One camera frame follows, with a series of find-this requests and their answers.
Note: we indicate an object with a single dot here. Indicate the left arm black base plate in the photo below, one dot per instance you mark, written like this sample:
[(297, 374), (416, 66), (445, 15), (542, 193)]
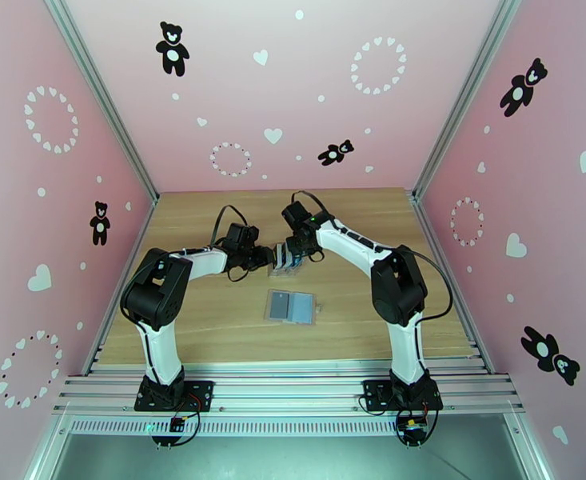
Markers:
[(200, 393)]

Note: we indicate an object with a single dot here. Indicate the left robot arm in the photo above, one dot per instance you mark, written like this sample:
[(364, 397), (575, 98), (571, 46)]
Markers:
[(157, 293)]

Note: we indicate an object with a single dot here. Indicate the clear acrylic card stand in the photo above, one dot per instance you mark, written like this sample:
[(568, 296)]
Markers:
[(285, 272)]

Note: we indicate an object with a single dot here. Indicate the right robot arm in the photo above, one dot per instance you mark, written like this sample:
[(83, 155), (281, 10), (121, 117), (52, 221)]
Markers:
[(397, 283)]

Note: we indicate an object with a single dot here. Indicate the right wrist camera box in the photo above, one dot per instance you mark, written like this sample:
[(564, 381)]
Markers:
[(296, 213)]

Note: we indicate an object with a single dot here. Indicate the aluminium base frame rails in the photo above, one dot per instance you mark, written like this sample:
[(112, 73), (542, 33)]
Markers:
[(292, 391)]

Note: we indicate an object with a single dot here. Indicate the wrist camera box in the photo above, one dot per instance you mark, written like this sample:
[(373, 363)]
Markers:
[(240, 237), (296, 213)]

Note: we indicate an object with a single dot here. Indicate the pink card holder wallet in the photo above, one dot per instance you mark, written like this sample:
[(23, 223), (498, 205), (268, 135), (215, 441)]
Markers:
[(290, 321)]

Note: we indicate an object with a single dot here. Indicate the perforated metal strip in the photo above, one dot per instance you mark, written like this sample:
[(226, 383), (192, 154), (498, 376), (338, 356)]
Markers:
[(292, 426)]

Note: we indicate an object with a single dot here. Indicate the aluminium corner post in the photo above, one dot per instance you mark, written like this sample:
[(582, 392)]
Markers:
[(102, 93), (465, 93)]

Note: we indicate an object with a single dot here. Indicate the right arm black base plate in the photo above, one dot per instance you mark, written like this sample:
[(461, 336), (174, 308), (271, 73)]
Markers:
[(375, 393)]

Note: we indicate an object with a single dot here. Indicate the credit card stack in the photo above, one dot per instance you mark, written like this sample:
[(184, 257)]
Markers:
[(278, 258), (297, 263), (286, 261)]

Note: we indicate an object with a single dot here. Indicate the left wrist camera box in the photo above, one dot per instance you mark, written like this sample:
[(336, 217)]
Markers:
[(240, 237)]

